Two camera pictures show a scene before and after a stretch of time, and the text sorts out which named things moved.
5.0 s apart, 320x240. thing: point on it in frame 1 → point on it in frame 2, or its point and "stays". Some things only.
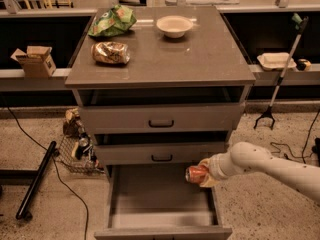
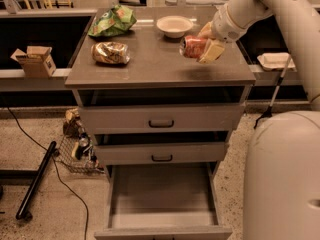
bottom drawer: (157, 202) stays
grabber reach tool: (299, 23) stays
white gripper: (216, 166) → (224, 26)
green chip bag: (112, 22) stays
